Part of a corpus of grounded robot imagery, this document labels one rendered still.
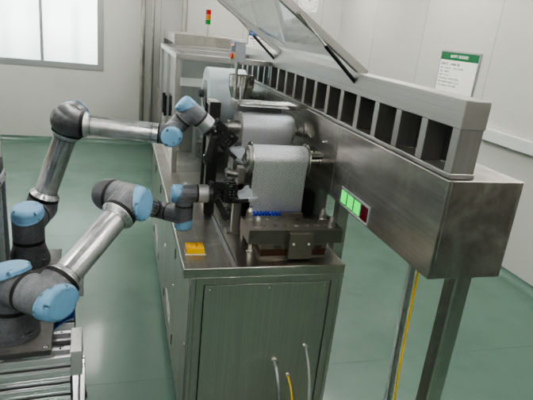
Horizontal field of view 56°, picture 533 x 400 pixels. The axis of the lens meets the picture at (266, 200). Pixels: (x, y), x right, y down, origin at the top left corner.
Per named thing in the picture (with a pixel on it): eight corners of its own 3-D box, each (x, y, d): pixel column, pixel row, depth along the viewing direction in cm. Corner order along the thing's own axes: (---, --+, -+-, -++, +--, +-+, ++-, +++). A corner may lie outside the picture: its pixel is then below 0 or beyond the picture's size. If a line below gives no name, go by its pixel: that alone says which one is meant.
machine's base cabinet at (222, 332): (149, 230, 445) (152, 134, 418) (220, 229, 463) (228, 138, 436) (178, 456, 217) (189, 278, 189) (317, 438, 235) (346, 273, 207)
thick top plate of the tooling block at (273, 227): (239, 228, 212) (240, 215, 210) (327, 228, 224) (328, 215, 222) (247, 244, 198) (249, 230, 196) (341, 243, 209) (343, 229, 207)
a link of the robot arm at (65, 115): (41, 105, 175) (183, 124, 182) (51, 101, 185) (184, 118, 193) (41, 138, 179) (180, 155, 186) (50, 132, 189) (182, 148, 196)
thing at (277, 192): (248, 213, 216) (252, 172, 210) (300, 213, 222) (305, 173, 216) (248, 213, 215) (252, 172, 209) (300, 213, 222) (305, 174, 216)
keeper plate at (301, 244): (285, 257, 204) (289, 232, 201) (308, 256, 207) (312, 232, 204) (288, 259, 202) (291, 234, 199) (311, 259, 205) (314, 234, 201)
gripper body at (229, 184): (239, 185, 206) (210, 184, 203) (238, 205, 209) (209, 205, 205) (235, 179, 213) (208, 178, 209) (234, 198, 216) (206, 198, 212)
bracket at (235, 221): (223, 229, 228) (228, 164, 218) (236, 229, 230) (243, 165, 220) (225, 234, 224) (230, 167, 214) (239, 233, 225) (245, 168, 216)
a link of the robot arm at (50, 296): (20, 318, 147) (127, 197, 182) (59, 334, 142) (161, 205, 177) (1, 294, 139) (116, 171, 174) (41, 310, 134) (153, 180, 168)
